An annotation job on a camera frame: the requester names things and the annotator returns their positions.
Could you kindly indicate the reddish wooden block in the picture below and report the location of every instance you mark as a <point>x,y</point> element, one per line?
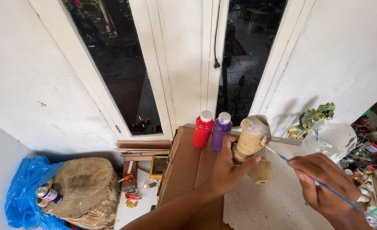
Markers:
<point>130,183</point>

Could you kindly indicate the stack of wooden planks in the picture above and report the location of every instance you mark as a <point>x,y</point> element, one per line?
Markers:
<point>143,148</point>

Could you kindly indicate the spray can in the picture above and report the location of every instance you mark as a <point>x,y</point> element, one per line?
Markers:
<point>48,195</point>

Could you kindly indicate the brown tape roll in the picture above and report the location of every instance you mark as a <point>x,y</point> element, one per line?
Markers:
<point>42,203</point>

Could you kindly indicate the red paint bottle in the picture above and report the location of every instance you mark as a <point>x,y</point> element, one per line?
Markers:
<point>203,132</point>

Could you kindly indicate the carved wooden puppet body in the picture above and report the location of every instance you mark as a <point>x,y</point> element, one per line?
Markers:
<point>255,135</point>

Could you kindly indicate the blue plastic bag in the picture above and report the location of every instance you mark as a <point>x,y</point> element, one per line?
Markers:
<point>22,188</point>

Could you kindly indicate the brown cardboard sheet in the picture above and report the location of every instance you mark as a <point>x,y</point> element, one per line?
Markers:
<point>188,166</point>

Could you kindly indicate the thin blue paintbrush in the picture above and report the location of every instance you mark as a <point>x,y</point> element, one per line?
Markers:
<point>283,157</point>

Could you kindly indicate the heap of puppet parts and tins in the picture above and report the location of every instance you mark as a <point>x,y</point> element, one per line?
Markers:
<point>374,169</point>

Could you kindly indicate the person's right hand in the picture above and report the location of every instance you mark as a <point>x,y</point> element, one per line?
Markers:
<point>332,185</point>

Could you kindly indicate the large wooden stump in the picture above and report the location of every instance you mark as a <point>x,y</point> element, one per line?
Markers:
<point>86,188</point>

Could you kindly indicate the white glazed door leaf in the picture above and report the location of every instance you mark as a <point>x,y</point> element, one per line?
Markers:
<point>111,57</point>
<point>252,57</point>

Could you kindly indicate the purple paint bottle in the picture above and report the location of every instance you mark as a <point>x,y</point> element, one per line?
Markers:
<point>221,134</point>

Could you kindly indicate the clear plastic cup white paint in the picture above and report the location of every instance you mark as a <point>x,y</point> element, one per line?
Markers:
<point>332,137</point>

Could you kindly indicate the person's left hand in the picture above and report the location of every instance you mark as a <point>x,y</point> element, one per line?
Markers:
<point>223,169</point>

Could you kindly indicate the green gold painted puppet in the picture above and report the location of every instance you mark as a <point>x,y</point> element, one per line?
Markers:
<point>306,123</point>

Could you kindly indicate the gold picture frame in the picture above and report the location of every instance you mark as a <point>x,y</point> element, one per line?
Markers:
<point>158,167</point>

